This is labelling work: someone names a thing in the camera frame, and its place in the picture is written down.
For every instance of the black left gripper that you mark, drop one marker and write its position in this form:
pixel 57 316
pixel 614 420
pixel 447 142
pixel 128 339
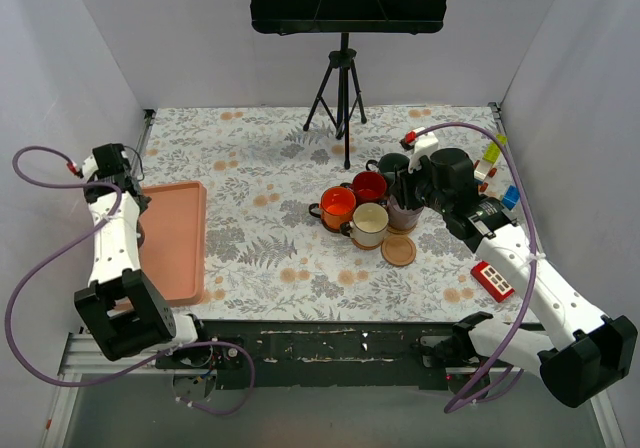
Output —
pixel 133 188

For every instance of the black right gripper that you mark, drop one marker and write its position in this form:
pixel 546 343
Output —
pixel 417 183

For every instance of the dark green cup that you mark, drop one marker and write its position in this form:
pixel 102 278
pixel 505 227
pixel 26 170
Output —
pixel 388 164

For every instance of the lilac purple cup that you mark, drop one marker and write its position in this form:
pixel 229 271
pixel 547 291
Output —
pixel 399 217

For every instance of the woven rattan coaster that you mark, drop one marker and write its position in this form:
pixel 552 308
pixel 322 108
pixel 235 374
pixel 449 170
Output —
pixel 403 231

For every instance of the red cup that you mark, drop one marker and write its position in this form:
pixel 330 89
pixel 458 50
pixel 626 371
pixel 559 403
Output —
pixel 367 187

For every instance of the light wooden coaster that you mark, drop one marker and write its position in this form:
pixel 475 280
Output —
pixel 398 250
pixel 364 246

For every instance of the cream white cup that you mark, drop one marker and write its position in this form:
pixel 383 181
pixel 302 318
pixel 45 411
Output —
pixel 369 224

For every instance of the orange cup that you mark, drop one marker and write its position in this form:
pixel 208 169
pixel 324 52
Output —
pixel 336 207

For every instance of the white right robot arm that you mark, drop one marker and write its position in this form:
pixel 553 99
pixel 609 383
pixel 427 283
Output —
pixel 581 352

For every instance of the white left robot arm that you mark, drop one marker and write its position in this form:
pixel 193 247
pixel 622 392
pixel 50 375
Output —
pixel 121 307

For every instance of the toy car with yellow block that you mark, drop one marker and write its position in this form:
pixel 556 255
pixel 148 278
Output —
pixel 484 168

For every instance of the blue green purple block toy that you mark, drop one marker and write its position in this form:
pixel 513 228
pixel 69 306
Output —
pixel 511 197

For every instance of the pink plastic tray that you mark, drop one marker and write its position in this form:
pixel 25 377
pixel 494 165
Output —
pixel 166 242

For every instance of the red toy window block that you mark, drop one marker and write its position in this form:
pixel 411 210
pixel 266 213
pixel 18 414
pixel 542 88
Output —
pixel 492 281

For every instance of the floral patterned table mat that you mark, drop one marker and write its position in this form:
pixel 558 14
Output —
pixel 267 258

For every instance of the black music stand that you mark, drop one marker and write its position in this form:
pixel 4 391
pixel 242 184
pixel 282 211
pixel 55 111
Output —
pixel 345 17

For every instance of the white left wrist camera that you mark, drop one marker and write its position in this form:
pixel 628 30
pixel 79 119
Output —
pixel 87 171

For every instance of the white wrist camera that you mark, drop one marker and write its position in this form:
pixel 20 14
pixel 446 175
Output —
pixel 87 171
pixel 420 144

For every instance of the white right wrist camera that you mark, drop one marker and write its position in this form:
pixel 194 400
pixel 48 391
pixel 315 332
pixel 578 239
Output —
pixel 420 144

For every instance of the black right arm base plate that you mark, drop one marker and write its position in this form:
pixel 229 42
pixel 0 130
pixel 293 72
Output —
pixel 449 351

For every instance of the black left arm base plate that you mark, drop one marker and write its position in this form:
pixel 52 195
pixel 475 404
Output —
pixel 206 358

